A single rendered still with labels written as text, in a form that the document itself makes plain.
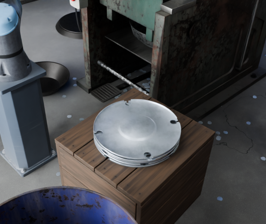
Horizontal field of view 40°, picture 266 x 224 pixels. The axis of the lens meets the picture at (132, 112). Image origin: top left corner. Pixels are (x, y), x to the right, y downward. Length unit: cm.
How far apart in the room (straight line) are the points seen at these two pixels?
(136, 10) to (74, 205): 90
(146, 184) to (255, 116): 101
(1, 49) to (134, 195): 65
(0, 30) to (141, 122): 55
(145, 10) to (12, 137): 73
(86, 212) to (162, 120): 44
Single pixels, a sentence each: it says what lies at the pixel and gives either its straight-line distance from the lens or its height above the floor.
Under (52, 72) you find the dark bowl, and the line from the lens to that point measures 215.
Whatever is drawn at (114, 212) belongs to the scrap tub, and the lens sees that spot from 92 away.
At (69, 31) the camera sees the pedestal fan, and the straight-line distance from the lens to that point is 254.
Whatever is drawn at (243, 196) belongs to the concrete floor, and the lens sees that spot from 159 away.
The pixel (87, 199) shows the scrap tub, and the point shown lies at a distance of 95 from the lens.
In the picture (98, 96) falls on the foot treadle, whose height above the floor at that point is 16.
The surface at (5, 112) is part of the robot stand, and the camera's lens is 142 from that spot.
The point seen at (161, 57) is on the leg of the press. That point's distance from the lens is 146.
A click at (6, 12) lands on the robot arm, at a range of 130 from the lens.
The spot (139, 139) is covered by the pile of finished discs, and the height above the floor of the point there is 39.
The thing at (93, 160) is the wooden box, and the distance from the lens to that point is 116.
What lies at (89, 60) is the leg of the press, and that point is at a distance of 189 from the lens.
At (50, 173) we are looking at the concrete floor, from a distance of 161.
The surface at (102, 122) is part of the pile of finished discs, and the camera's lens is 123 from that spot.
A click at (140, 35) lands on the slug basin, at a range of 173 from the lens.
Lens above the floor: 120
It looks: 40 degrees down
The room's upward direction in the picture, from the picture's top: 2 degrees clockwise
